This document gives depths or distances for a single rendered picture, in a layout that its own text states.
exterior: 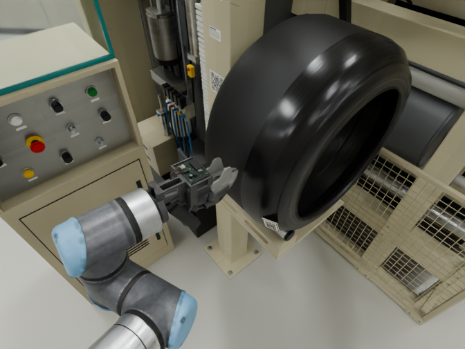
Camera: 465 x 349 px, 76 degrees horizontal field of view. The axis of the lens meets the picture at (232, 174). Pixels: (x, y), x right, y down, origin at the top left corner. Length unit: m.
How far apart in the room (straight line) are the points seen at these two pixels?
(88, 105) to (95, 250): 0.73
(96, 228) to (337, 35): 0.60
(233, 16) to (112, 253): 0.64
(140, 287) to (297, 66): 0.52
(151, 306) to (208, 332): 1.26
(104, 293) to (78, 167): 0.76
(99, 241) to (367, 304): 1.67
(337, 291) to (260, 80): 1.51
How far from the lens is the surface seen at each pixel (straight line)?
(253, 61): 0.70
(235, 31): 0.89
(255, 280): 1.89
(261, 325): 1.81
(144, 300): 0.57
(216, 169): 0.66
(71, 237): 0.53
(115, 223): 0.53
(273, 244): 1.01
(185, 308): 0.55
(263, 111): 0.64
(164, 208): 0.56
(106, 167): 1.28
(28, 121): 1.15
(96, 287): 0.61
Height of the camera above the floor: 1.74
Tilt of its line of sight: 48 degrees down
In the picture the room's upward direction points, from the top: straight up
